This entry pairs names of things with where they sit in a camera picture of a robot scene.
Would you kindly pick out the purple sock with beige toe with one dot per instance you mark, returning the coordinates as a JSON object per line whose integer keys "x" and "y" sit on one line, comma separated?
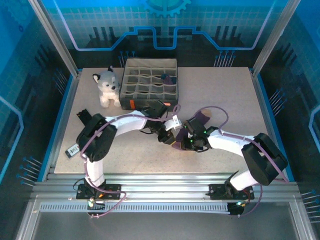
{"x": 201, "y": 117}

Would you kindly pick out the purple sock with teal toe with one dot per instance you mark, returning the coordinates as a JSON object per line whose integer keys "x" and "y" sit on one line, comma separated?
{"x": 168, "y": 79}

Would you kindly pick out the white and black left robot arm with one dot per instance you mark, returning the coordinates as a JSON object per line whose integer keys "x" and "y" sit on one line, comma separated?
{"x": 127, "y": 123}

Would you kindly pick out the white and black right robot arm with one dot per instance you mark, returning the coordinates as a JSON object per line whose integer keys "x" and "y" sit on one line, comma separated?
{"x": 230, "y": 145}

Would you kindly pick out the grey fabric divided organizer box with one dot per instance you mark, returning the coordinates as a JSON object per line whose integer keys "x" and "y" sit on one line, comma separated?
{"x": 145, "y": 103}

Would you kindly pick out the grey white husky plush toy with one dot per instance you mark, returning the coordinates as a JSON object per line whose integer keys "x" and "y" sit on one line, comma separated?
{"x": 107, "y": 87}

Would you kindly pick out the small black labelled card device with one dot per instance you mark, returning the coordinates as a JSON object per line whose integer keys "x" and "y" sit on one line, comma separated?
{"x": 72, "y": 150}

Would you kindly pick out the aluminium front frame rail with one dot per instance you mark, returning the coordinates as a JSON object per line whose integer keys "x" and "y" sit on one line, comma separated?
{"x": 162, "y": 185}

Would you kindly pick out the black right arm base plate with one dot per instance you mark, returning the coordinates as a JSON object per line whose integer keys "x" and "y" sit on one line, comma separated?
{"x": 217, "y": 191}

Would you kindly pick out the aluminium side rail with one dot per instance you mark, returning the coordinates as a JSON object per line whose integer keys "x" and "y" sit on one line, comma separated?
{"x": 270, "y": 125}
{"x": 62, "y": 125}

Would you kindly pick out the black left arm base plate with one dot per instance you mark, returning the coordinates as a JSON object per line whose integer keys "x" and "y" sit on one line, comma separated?
{"x": 115, "y": 190}

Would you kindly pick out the aluminium frame post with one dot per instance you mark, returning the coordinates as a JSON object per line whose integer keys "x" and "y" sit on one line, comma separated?
{"x": 274, "y": 37}
{"x": 56, "y": 37}

